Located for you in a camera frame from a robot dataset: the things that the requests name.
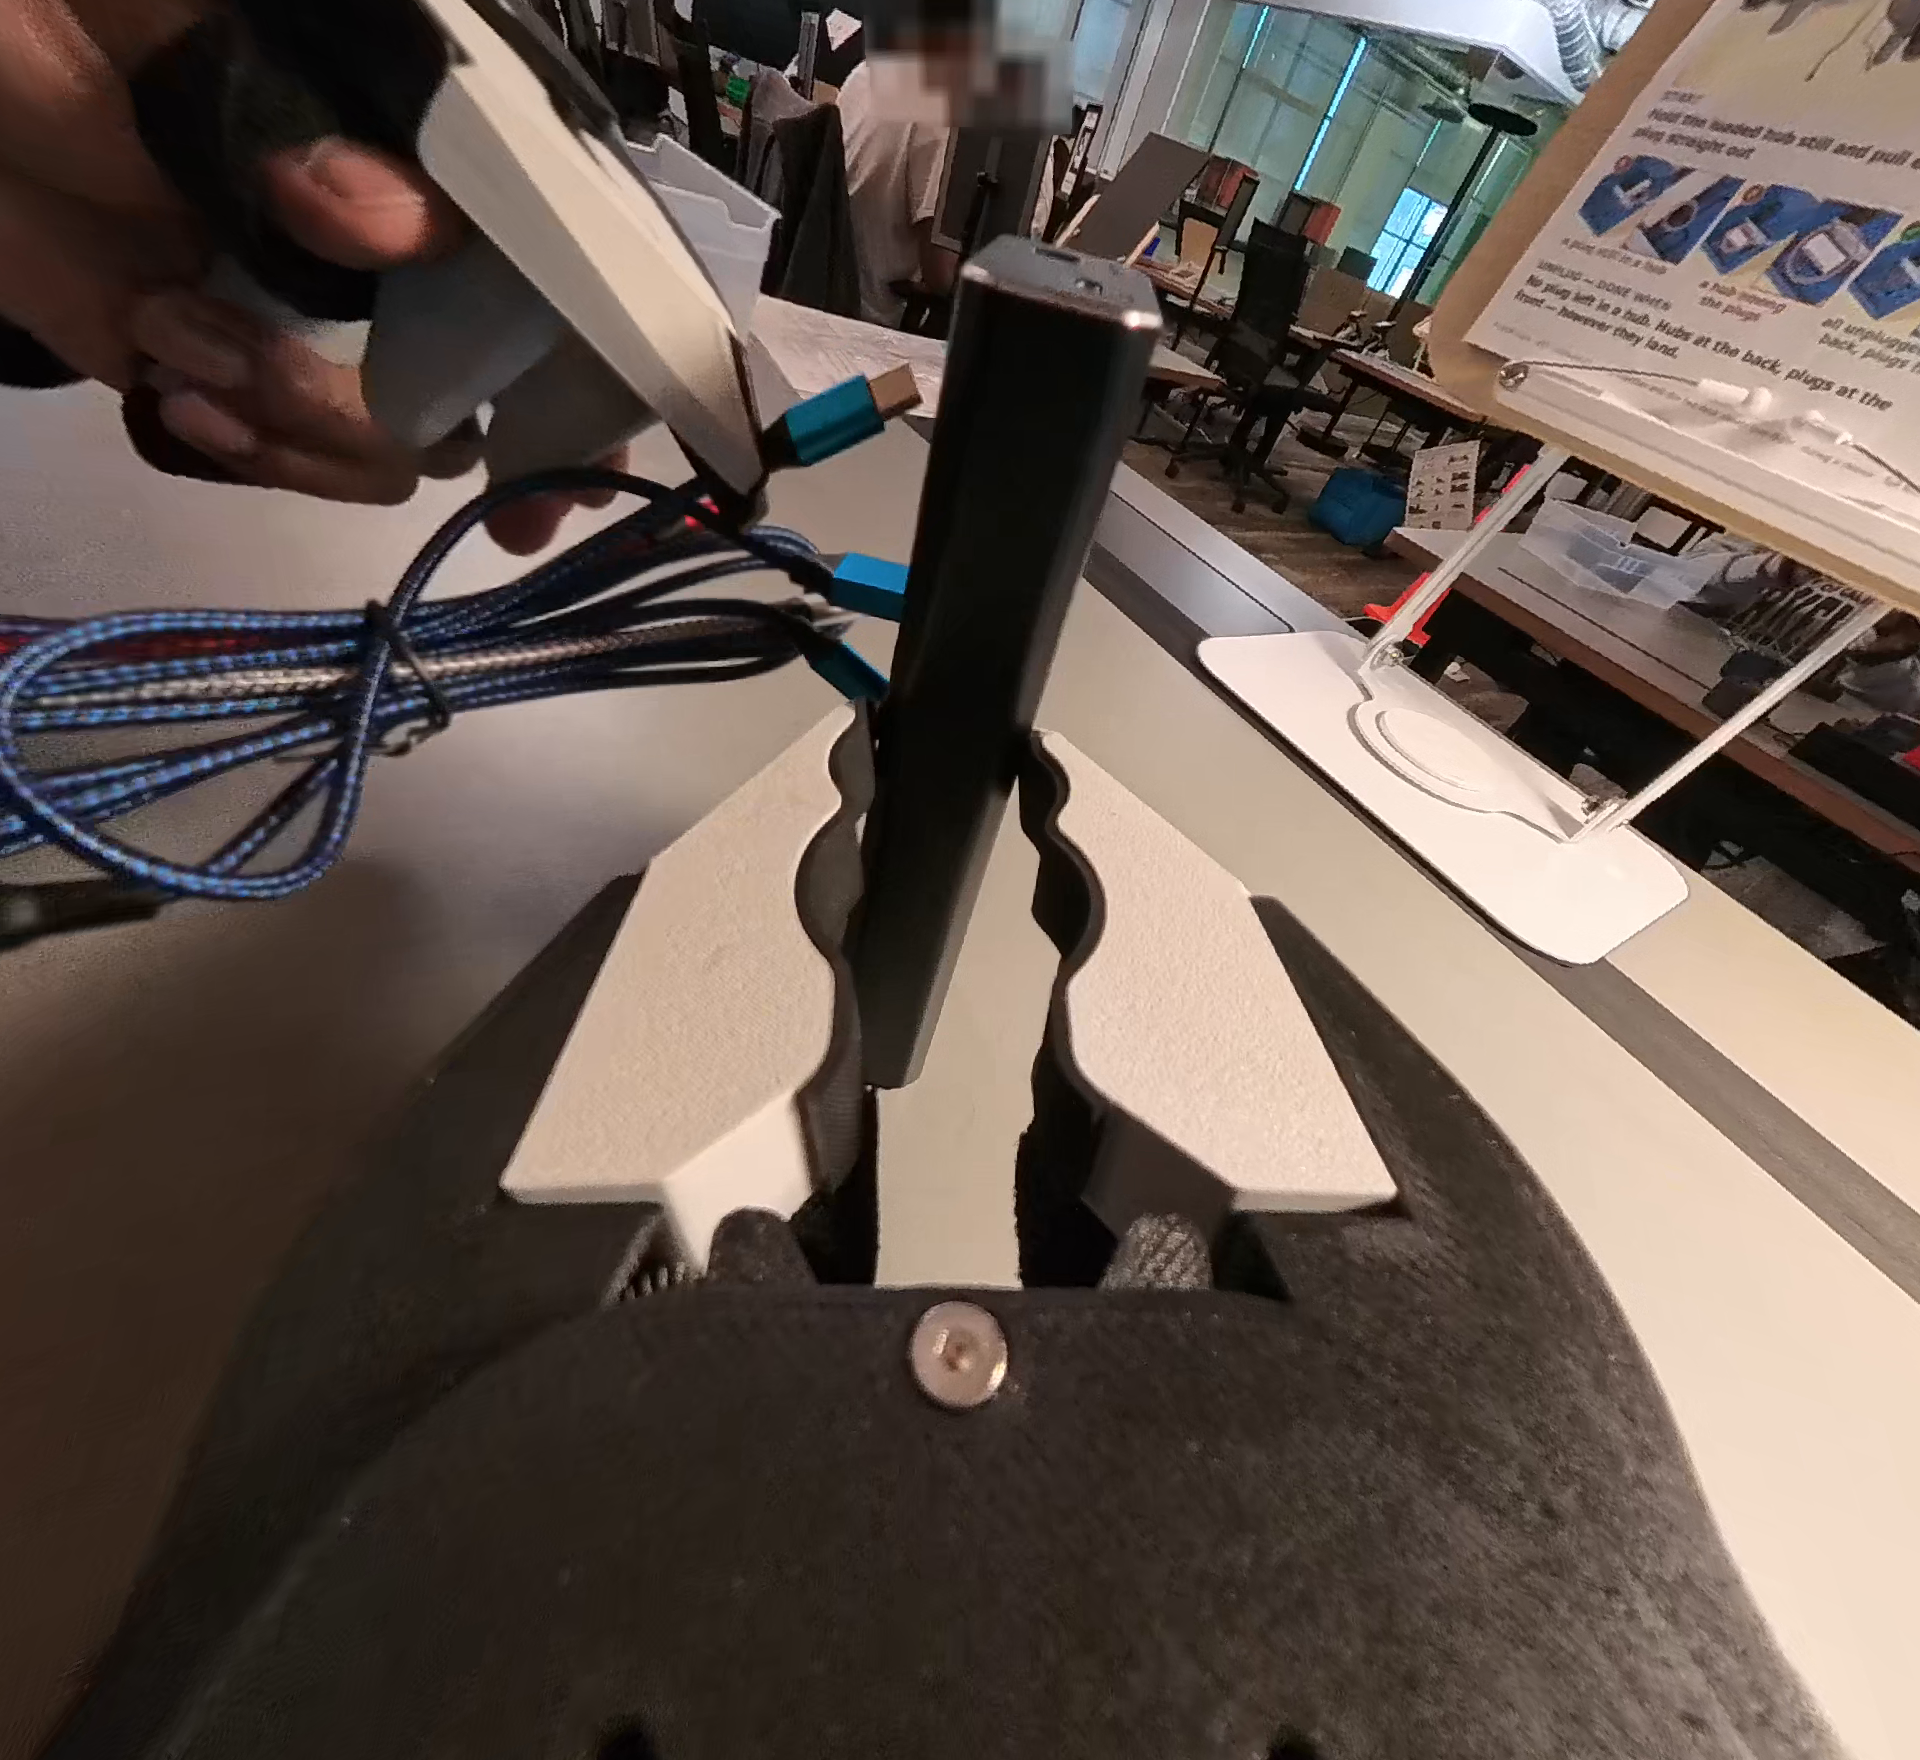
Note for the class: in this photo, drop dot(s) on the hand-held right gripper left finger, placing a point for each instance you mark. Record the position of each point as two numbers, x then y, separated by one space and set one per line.
675 1041

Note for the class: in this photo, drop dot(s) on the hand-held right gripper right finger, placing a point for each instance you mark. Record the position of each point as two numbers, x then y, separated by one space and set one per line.
1231 1054

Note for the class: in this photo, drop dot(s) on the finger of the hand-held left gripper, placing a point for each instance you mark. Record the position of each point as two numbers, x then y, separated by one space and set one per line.
555 65
599 274

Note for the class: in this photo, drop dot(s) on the clear plastic bin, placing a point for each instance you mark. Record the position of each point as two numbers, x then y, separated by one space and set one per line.
720 230

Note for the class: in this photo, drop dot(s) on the black usb hub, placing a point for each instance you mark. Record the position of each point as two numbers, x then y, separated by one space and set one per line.
990 590

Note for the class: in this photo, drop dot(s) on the person's left hand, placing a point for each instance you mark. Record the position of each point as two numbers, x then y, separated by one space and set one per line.
75 139

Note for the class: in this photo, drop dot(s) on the blue white paper sheet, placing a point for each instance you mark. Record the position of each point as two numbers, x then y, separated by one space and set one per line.
840 357

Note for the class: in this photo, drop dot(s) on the white document stand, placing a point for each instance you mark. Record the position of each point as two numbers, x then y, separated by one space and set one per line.
1320 710

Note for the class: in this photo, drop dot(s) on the orange traffic cone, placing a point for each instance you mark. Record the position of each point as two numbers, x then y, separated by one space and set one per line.
1401 604

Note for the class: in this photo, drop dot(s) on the blue bag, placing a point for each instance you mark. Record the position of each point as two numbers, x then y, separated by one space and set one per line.
1358 509

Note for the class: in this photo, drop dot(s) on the work table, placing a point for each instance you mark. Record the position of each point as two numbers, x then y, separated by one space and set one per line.
1619 650

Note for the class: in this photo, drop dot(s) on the printed picture card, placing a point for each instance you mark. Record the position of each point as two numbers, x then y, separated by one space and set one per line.
1442 484

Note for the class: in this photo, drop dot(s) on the clear storage box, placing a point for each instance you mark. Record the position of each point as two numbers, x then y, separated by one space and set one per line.
1619 561

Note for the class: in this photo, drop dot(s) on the black office chair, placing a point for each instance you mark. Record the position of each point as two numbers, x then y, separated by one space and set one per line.
1266 291

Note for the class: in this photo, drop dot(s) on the black floor lamp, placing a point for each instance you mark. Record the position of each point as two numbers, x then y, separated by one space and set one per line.
1501 117

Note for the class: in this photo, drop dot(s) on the instruction sheet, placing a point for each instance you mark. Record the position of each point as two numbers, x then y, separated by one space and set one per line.
1724 214

